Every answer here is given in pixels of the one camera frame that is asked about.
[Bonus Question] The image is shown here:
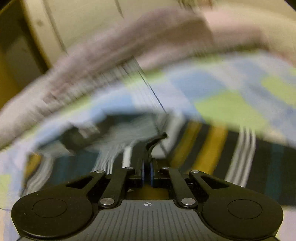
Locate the striped polo shirt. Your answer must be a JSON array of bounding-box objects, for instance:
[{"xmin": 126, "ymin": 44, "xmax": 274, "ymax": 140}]
[{"xmin": 21, "ymin": 111, "xmax": 296, "ymax": 207}]

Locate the white wardrobe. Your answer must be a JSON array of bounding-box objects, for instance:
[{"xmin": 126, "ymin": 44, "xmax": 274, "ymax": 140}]
[{"xmin": 23, "ymin": 0, "xmax": 208, "ymax": 67}]

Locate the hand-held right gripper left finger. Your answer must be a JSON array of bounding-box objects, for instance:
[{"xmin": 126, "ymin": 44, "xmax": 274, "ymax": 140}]
[{"xmin": 66, "ymin": 160, "xmax": 145, "ymax": 208}]

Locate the white striped quilt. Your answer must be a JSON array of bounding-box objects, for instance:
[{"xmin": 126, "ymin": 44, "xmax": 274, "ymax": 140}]
[{"xmin": 0, "ymin": 6, "xmax": 296, "ymax": 149}]

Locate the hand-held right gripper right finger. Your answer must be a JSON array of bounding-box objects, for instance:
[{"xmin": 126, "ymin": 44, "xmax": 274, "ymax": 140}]
[{"xmin": 150, "ymin": 160, "xmax": 228, "ymax": 208}]

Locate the checkered bed sheet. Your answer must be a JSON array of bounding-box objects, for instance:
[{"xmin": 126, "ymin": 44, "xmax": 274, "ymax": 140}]
[{"xmin": 0, "ymin": 52, "xmax": 296, "ymax": 241}]

